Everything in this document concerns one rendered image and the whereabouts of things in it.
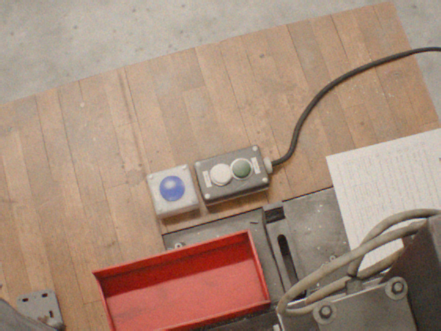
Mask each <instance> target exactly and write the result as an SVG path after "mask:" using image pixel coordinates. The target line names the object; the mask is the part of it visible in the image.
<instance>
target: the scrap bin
mask: <svg viewBox="0 0 441 331"><path fill-rule="evenodd" d="M91 273H92V274H93V275H94V276H95V279H96V283H97V286H98V290H99V294H100V296H101V300H102V305H103V308H104V311H105V314H106V319H107V322H108V326H109V330H110V331H186V330H189V329H196V328H198V327H202V326H204V325H211V324H213V323H217V322H221V321H227V320H229V319H232V318H237V317H239V316H241V315H245V314H251V313H254V312H257V311H261V310H264V309H267V308H270V305H271V299H270V295H269V290H268V288H267V285H266V283H265V277H264V274H263V271H262V269H261V264H260V262H259V260H258V253H257V250H256V247H255V245H254V241H253V238H252V236H251V233H250V229H244V230H241V231H238V232H234V233H231V234H228V235H225V236H218V237H215V238H212V239H209V240H204V241H202V242H198V243H196V244H192V245H186V246H182V247H178V248H176V249H172V250H170V251H163V252H160V253H157V254H154V255H150V256H147V257H146V256H144V257H142V258H137V259H135V260H131V261H127V262H122V263H120V264H114V265H111V266H107V267H104V268H103V267H102V268H99V269H96V270H92V271H91Z"/></svg>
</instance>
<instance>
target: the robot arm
mask: <svg viewBox="0 0 441 331"><path fill-rule="evenodd" d="M46 294H48V296H47V297H43V296H44V295H46ZM25 299H29V301H27V302H25V303H24V300H25ZM16 302H17V308H18V310H17V309H15V307H12V306H11V304H10V303H9V301H8V300H5V299H3V298H2V297H0V331H66V327H67V326H66V325H65V324H64V322H63V320H62V316H61V312H60V307H59V305H58V301H57V297H56V293H55V291H53V290H52V289H50V288H46V289H43V290H41V291H36V292H30V293H27V294H23V295H20V296H18V297H17V298H16ZM51 312H53V316H54V318H52V317H51V314H50V313H51Z"/></svg>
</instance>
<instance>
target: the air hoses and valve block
mask: <svg viewBox="0 0 441 331"><path fill-rule="evenodd" d="M437 214H441V210H438V209H432V208H424V209H415V210H407V211H403V212H400V213H397V214H394V215H391V216H388V217H386V218H385V219H383V220H382V221H381V222H380V223H378V224H377V225H375V227H374V228H372V229H371V230H370V231H369V233H368V234H367V235H366V237H365V238H363V240H362V242H361V244H360V245H359V247H356V248H355V249H353V250H351V251H349V252H347V253H346V254H344V255H342V256H340V257H338V258H337V259H335V260H334V261H332V262H329V263H327V264H326V265H325V266H322V267H321V268H320V269H318V270H317V271H315V272H313V273H312V274H310V275H308V276H307V277H305V278H303V279H302V280H300V282H299V283H297V284H296V285H294V286H292V287H291V288H290V289H289V291H288V292H286V293H285V294H284V295H283V296H282V298H281V299H280V301H279V302H278V305H277V308H276V310H277V313H278V314H279V315H281V316H282V317H284V318H297V317H301V316H304V315H308V314H311V313H312V310H313V308H314V307H315V305H316V304H317V303H319V302H320V301H324V300H328V301H329V300H332V299H336V298H339V297H341V296H346V293H343V294H340V295H337V296H330V295H332V294H334V293H336V292H338V291H340V290H343V289H345V284H346V283H345V281H346V280H349V279H351V278H353V277H360V278H361V280H362V281H366V280H367V279H369V278H371V277H374V276H376V275H378V274H379V273H382V272H384V271H385V270H387V269H389V268H391V267H392V266H393V264H394V262H395V260H397V259H398V257H399V256H400V254H401V253H402V252H403V251H404V250H405V248H406V246H407V245H408V244H409V243H410V241H411V240H412V239H413V237H414V236H415V235H416V233H417V232H418V231H419V229H420V228H421V226H422V225H423V224H424V222H425V221H426V220H427V219H428V218H430V217H431V216H435V215H437ZM419 218H425V219H424V220H420V221H414V222H412V223H410V224H409V225H407V226H403V227H401V228H397V229H393V230H391V231H389V232H386V233H384V234H382V233H383V232H385V231H386V230H388V229H389V228H390V227H392V226H393V225H397V224H398V223H401V222H404V221H408V220H413V219H419ZM381 234H382V235H381ZM399 239H401V240H402V246H403V247H401V248H400V249H398V250H397V251H396V252H394V253H392V254H391V255H389V256H387V257H386V258H382V260H380V261H378V262H376V263H375V264H373V265H371V266H369V267H367V268H365V269H363V270H360V271H359V268H360V266H361V264H362V261H363V258H364V257H365V255H366V254H368V253H369V252H370V251H373V250H375V249H376V248H378V247H382V246H384V245H386V244H389V243H390V242H393V241H395V240H399ZM348 263H350V266H349V269H348V270H347V271H346V275H347V277H344V278H341V279H338V280H336V281H334V282H332V283H330V284H328V285H326V286H324V287H323V288H321V289H319V291H317V292H314V293H312V294H311V295H310V296H309V297H308V298H307V299H306V300H305V305H306V306H305V307H303V308H299V309H286V308H287V305H288V304H289V303H290V302H291V301H292V300H293V299H294V298H295V297H296V296H297V295H299V294H300V293H301V292H303V291H305V289H306V288H309V287H311V286H312V285H313V284H315V283H317V282H318V281H320V280H321V279H322V278H324V277H327V276H329V275H330V274H331V273H334V272H335V271H337V270H338V269H340V268H342V267H344V266H345V265H347V264H348ZM329 296H330V297H329Z"/></svg>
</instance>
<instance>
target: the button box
mask: <svg viewBox="0 0 441 331"><path fill-rule="evenodd" d="M429 51H432V52H435V51H438V52H441V47H440V46H434V47H432V46H429V47H425V48H418V49H415V50H414V49H412V50H408V51H403V52H401V53H397V54H393V55H391V56H386V57H385V58H380V59H378V60H376V61H371V62H370V63H368V64H366V65H362V66H360V67H358V68H356V69H353V70H352V71H350V72H347V73H345V74H343V75H342V76H339V77H338V78H336V79H335V80H333V81H332V82H331V83H329V84H328V85H326V86H325V87H324V88H322V89H321V90H320V91H319V92H318V94H316V95H315V96H314V98H313V99H312V102H310V103H309V105H308V106H307V107H306V108H305V110H304V111H303V113H302V115H301V116H300V118H299V119H298V120H297V124H296V126H295V130H294V131H293V136H292V140H291V144H290V146H289V147H290V148H289V150H288V152H287V153H286V154H285V155H284V156H283V157H281V158H278V159H277V160H275V161H270V160H269V157H265V158H264V160H263V157H262V156H261V151H260V148H259V146H258V145H257V144H255V145H252V146H250V147H245V148H242V149H238V150H236V151H232V152H228V153H225V154H221V155H215V156H212V157H209V158H205V159H202V160H198V161H196V162H194V163H193V165H194V169H195V173H196V176H197V179H198V184H199V186H200V189H201V192H202V197H203V200H204V202H205V205H206V206H210V205H213V204H216V203H220V202H223V201H226V200H232V199H236V198H239V197H242V196H245V195H250V194H253V193H255V192H260V191H264V190H265V189H268V188H269V185H270V182H269V177H268V174H267V173H272V167H274V166H278V165H279V164H281V163H284V162H285V161H287V160H288V159H289V158H290V157H291V156H292V155H293V153H294V150H295V147H296V144H297V142H298V132H299V130H300V128H301V126H302V123H303V121H305V119H306V116H307V115H308V113H309V112H310V111H311V110H312V108H313V107H314V105H315V104H316V103H317V102H318V101H319V100H320V98H321V97H322V96H323V95H325V94H326V92H327V91H328V90H330V89H332V88H333V87H334V86H335V85H337V84H339V83H341V82H342V81H343V80H345V79H348V78H349V77H351V76H353V75H354V74H358V73H359V72H361V71H363V70H366V69H369V68H371V67H374V66H376V65H379V64H383V63H384V62H387V61H392V60H395V59H396V58H402V57H405V56H409V55H411V54H419V53H425V52H429ZM239 159H244V160H247V161H248V162H249V163H250V165H251V172H250V175H249V176H247V177H245V178H238V177H236V176H235V175H234V173H233V172H232V166H233V164H234V163H235V162H236V160H239ZM220 165H223V166H227V167H228V168H229V169H230V170H231V178H230V180H229V181H228V182H227V183H225V184H218V183H217V182H215V181H214V180H213V177H212V172H213V169H214V168H215V167H217V166H220Z"/></svg>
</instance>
